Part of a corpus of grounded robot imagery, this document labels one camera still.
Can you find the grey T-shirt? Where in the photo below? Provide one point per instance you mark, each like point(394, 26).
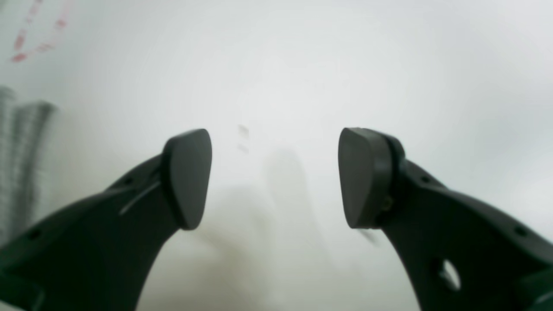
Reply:
point(24, 134)

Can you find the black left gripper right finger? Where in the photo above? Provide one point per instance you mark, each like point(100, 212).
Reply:
point(460, 253)

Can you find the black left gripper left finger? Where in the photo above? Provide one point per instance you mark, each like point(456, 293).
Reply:
point(96, 254)

